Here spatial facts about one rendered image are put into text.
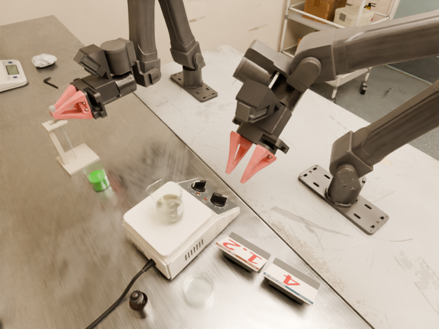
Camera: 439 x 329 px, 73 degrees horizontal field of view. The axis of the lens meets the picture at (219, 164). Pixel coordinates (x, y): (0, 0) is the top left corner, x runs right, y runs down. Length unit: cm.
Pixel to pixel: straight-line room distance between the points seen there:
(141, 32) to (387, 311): 76
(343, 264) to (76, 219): 55
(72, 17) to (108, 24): 19
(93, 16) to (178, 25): 108
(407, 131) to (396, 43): 15
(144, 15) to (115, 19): 118
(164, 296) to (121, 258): 12
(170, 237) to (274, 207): 25
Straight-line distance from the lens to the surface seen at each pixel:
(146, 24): 79
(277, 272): 57
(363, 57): 50
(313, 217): 67
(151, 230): 54
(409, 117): 56
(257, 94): 45
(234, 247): 58
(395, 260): 68
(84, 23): 191
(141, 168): 76
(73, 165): 82
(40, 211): 76
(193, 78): 99
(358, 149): 59
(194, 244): 55
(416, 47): 51
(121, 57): 75
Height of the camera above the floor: 143
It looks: 46 degrees down
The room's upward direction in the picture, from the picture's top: straight up
